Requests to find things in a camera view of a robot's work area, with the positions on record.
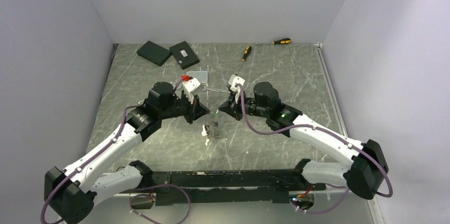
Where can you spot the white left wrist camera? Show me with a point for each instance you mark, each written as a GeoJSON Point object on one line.
{"type": "Point", "coordinates": [191, 88]}

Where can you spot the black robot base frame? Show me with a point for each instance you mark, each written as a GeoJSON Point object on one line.
{"type": "Point", "coordinates": [273, 185]}

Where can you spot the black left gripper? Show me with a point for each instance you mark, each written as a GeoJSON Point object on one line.
{"type": "Point", "coordinates": [196, 110]}

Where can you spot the silver right wrench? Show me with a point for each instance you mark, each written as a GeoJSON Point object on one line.
{"type": "Point", "coordinates": [215, 90]}

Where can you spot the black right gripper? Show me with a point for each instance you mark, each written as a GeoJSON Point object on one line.
{"type": "Point", "coordinates": [232, 108]}

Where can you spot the black yellow screwdriver near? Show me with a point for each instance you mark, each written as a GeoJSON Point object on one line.
{"type": "Point", "coordinates": [246, 54]}

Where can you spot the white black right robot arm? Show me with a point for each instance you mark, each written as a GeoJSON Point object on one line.
{"type": "Point", "coordinates": [361, 167]}

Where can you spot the black box with label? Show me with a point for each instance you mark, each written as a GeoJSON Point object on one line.
{"type": "Point", "coordinates": [184, 55]}

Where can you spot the black flat box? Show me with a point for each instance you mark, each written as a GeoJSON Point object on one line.
{"type": "Point", "coordinates": [154, 53]}

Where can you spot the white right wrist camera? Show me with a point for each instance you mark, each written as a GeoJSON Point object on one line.
{"type": "Point", "coordinates": [233, 81]}

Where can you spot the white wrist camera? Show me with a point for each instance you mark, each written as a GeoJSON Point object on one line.
{"type": "Point", "coordinates": [191, 88]}
{"type": "Point", "coordinates": [233, 81]}

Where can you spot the black yellow screwdriver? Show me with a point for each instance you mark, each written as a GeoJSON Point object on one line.
{"type": "Point", "coordinates": [246, 54]}
{"type": "Point", "coordinates": [283, 41]}

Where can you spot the black yellow screwdriver far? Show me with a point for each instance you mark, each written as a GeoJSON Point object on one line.
{"type": "Point", "coordinates": [283, 41]}

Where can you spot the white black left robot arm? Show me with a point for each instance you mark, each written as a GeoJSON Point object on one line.
{"type": "Point", "coordinates": [72, 192]}

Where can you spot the white network switch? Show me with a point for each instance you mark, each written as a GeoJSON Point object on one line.
{"type": "Point", "coordinates": [202, 76]}

